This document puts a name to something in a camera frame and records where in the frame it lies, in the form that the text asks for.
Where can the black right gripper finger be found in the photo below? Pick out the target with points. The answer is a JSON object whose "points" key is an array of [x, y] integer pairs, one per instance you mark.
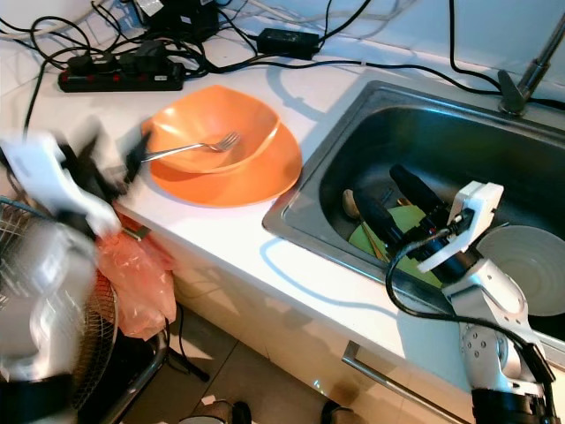
{"points": [[380, 219], [418, 190]]}

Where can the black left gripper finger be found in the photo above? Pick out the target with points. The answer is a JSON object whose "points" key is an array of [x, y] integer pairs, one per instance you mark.
{"points": [[139, 157]]}

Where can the silver metal fork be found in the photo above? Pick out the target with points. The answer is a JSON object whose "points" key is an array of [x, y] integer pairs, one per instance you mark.
{"points": [[194, 147]]}

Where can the orange bowl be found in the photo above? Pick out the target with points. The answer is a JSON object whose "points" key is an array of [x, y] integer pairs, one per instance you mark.
{"points": [[229, 110]]}

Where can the orange plate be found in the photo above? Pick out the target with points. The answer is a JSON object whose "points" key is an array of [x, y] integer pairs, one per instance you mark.
{"points": [[278, 177]]}

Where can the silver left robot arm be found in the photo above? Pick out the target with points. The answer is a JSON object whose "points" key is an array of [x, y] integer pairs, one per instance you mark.
{"points": [[44, 300]]}

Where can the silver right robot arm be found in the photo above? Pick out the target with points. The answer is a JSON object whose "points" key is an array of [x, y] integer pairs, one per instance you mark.
{"points": [[494, 309]]}

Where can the green plate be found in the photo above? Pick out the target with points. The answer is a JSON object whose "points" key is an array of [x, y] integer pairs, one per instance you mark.
{"points": [[360, 247]]}

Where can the stainless steel sink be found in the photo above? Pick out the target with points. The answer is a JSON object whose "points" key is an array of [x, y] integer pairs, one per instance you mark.
{"points": [[406, 132]]}

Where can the black power strip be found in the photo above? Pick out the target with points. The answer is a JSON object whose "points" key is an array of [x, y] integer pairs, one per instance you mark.
{"points": [[124, 79]]}

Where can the grey bowl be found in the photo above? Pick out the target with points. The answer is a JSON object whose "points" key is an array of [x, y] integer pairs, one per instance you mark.
{"points": [[525, 265]]}

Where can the metal faucet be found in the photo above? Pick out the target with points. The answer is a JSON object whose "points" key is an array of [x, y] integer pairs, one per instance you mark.
{"points": [[516, 88]]}

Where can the large black power adapter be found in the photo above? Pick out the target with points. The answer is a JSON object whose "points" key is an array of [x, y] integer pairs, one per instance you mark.
{"points": [[177, 18]]}

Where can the white cabinet door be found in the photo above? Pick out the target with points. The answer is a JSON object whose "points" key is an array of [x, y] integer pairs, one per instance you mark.
{"points": [[300, 353]]}

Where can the small black power brick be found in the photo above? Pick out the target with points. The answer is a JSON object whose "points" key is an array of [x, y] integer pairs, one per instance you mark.
{"points": [[287, 42]]}

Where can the black waste bin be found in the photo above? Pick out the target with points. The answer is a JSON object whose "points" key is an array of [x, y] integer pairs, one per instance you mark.
{"points": [[141, 380]]}

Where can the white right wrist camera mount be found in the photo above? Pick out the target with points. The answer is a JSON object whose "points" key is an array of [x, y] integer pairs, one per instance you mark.
{"points": [[463, 225]]}

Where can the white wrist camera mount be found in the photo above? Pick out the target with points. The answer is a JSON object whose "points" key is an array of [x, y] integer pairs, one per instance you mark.
{"points": [[463, 225], [44, 172]]}

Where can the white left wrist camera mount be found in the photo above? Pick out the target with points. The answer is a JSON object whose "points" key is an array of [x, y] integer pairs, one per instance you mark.
{"points": [[44, 172]]}

